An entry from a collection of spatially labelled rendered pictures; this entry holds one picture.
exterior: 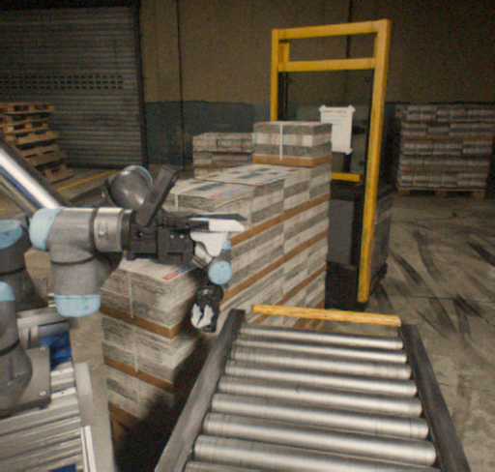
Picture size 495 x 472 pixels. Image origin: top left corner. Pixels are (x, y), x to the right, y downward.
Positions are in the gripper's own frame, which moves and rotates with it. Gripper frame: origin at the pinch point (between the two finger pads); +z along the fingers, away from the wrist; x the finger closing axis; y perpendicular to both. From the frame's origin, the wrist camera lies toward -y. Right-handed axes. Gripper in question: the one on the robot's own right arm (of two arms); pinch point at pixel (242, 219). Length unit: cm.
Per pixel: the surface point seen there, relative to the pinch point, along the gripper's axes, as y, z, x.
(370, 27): -87, 66, -200
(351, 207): 22, 66, -231
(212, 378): 40.8, -7.7, -23.1
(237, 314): 36, -3, -54
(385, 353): 39, 36, -36
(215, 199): 5, -14, -93
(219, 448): 44.0, -4.0, -2.6
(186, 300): 41, -23, -81
